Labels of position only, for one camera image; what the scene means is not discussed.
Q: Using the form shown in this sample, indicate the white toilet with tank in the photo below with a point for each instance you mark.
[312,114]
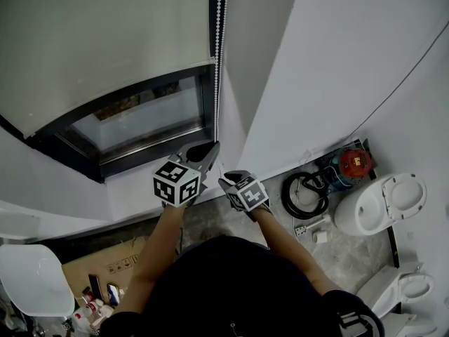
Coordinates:
[403,290]

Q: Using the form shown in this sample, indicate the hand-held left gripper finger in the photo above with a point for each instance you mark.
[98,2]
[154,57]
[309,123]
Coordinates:
[209,165]
[182,154]

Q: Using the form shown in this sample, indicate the person's left forearm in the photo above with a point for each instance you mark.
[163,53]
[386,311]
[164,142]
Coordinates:
[158,255]

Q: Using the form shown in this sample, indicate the white power strip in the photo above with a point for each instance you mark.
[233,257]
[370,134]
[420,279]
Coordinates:
[315,224]

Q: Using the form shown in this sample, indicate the white ceramic basin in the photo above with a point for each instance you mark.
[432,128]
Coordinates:
[31,279]

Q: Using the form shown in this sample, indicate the printed closed cardboard box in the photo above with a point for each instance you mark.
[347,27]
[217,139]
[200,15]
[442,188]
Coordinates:
[105,258]

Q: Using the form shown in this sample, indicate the black smartphone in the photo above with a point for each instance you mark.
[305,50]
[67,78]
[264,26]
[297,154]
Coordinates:
[112,293]
[94,286]

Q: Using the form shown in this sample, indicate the small red packet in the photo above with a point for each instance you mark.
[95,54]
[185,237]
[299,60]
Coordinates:
[86,290]

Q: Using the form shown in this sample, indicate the white roller blind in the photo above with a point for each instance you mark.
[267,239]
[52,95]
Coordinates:
[87,47]

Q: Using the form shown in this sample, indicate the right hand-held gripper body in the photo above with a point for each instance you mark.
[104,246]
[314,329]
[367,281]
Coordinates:
[250,195]

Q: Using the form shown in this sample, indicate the person's right forearm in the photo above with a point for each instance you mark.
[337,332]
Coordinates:
[291,255]

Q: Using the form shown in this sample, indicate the red capped white bottle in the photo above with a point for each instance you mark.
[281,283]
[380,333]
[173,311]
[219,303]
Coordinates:
[86,311]

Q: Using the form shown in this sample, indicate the white plastic spoon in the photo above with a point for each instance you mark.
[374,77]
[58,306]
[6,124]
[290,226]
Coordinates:
[105,310]

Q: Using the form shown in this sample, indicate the black window frame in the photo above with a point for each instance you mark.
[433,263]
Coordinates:
[140,153]

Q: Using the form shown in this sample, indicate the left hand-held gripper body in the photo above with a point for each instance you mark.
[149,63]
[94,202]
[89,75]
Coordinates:
[172,188]

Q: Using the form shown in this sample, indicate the white adapter block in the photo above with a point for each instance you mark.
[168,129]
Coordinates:
[320,237]

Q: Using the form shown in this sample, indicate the red and teal vacuum cleaner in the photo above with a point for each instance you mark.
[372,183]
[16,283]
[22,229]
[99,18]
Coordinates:
[354,163]

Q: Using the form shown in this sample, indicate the round white toilet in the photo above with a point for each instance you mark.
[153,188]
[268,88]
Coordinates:
[365,209]

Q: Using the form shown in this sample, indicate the person's dark shirt torso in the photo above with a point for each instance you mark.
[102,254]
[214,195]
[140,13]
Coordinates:
[238,290]

